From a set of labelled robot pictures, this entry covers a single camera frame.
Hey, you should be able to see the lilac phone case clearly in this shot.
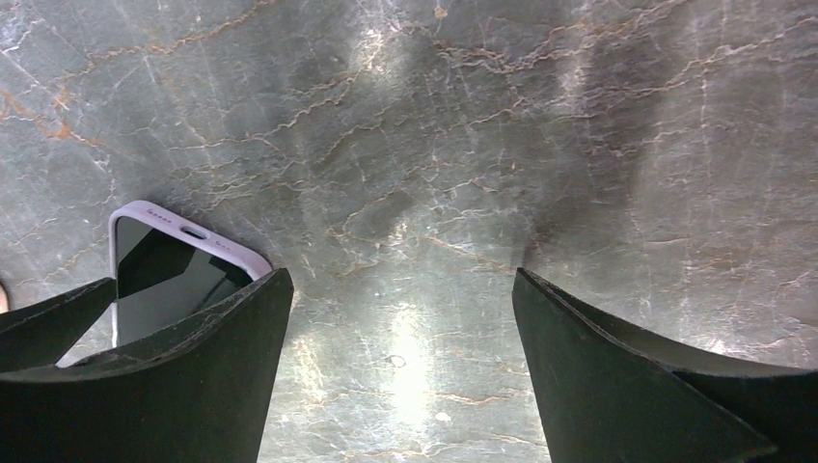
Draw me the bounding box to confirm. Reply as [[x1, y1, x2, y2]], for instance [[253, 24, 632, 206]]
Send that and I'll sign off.
[[108, 201, 273, 347]]

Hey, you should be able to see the black smartphone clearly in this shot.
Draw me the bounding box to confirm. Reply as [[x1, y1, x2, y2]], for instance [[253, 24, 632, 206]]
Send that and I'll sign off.
[[114, 216, 253, 346]]

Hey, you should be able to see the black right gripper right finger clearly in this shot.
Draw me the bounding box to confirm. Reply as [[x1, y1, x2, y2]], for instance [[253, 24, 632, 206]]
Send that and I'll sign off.
[[512, 268, 817, 462]]

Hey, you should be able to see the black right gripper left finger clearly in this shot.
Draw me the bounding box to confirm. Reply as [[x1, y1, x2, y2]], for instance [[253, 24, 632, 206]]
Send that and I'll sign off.
[[1, 268, 294, 462]]

